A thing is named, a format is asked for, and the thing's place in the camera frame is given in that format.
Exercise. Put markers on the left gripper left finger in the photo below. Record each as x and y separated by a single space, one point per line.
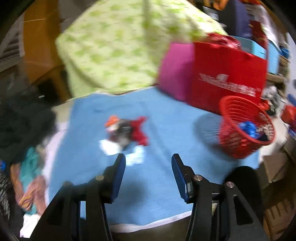
113 176

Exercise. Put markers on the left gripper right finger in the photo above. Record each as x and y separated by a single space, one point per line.
183 176

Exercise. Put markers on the white paper scrap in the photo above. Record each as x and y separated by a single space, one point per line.
110 148

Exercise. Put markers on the red mesh ribbon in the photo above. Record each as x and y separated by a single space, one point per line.
137 134

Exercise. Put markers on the blue plastic bag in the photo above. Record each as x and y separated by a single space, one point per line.
251 129

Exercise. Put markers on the black plastic bag bundle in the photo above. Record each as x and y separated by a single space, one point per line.
121 133

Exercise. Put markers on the orange wrapper bundle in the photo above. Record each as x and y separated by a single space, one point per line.
113 119

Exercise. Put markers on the light blue blanket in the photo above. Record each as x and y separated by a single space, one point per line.
148 192

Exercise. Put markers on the red plastic mesh basket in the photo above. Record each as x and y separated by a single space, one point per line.
235 142

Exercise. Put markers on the striped orange cloth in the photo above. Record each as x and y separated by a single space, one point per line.
32 199

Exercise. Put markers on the teal cloth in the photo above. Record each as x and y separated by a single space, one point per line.
30 167

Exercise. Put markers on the black lace garment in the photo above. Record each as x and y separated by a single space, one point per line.
25 122

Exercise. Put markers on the red Nilrich paper bag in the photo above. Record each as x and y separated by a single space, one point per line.
220 71

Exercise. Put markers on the magenta pillow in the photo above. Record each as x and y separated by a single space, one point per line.
176 71

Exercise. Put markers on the green clover quilt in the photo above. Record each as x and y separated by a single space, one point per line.
117 46

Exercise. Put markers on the red plastic bag in paperbag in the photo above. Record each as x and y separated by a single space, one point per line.
223 40

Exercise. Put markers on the turquoise storage box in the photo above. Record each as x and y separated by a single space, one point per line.
271 54

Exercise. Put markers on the navy blue bag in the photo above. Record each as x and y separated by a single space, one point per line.
236 20

